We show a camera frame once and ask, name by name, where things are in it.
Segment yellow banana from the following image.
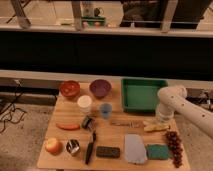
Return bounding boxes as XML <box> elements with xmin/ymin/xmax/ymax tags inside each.
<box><xmin>143</xmin><ymin>121</ymin><xmax>170</xmax><ymax>132</ymax></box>

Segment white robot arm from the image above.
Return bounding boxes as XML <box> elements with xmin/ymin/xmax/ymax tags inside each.
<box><xmin>156</xmin><ymin>85</ymin><xmax>213</xmax><ymax>139</ymax></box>

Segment blue plastic cup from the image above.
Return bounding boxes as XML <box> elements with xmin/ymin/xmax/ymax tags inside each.
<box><xmin>99</xmin><ymin>103</ymin><xmax>112</xmax><ymax>119</ymax></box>

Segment white plastic cup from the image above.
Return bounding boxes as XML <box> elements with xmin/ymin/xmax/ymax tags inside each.
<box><xmin>77</xmin><ymin>95</ymin><xmax>92</xmax><ymax>114</ymax></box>

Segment metal measuring cup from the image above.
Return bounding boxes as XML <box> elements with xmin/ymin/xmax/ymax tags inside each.
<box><xmin>66</xmin><ymin>139</ymin><xmax>80</xmax><ymax>156</ymax></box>

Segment dark red grape bunch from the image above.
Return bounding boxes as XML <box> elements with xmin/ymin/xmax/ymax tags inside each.
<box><xmin>165</xmin><ymin>131</ymin><xmax>183</xmax><ymax>168</ymax></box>

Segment green scrub sponge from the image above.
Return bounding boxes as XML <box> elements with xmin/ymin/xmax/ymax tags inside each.
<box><xmin>146</xmin><ymin>144</ymin><xmax>170</xmax><ymax>160</ymax></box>

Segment green plastic tray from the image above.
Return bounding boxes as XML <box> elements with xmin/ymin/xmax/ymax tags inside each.
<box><xmin>121</xmin><ymin>78</ymin><xmax>167</xmax><ymax>113</ymax></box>

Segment grey blue cloth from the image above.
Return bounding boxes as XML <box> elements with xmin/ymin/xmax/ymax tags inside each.
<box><xmin>124</xmin><ymin>134</ymin><xmax>147</xmax><ymax>164</ymax></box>

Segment black rectangular sponge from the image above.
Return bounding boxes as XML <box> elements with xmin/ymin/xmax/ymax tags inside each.
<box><xmin>96</xmin><ymin>146</ymin><xmax>120</xmax><ymax>158</ymax></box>

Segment purple bowl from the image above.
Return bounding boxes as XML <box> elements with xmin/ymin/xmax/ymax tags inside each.
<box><xmin>89</xmin><ymin>79</ymin><xmax>111</xmax><ymax>98</ymax></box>

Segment wooden cutting board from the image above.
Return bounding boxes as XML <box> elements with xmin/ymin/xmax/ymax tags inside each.
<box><xmin>37</xmin><ymin>83</ymin><xmax>191</xmax><ymax>171</ymax></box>

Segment small metal can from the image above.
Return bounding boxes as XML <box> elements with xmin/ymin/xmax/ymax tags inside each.
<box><xmin>81</xmin><ymin>116</ymin><xmax>95</xmax><ymax>130</ymax></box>

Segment red bowl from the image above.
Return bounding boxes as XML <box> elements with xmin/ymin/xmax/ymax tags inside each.
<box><xmin>59</xmin><ymin>80</ymin><xmax>80</xmax><ymax>98</ymax></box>

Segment orange carrot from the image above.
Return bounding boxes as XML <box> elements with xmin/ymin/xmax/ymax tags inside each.
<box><xmin>55</xmin><ymin>123</ymin><xmax>80</xmax><ymax>131</ymax></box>

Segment red yellow apple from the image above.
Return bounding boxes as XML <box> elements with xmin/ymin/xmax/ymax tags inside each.
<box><xmin>45</xmin><ymin>138</ymin><xmax>62</xmax><ymax>155</ymax></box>

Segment black handled knife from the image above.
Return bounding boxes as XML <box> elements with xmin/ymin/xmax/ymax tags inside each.
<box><xmin>85</xmin><ymin>132</ymin><xmax>96</xmax><ymax>165</ymax></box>

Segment black cables on floor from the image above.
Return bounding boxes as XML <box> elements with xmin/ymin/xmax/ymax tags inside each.
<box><xmin>0</xmin><ymin>79</ymin><xmax>28</xmax><ymax>134</ymax></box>

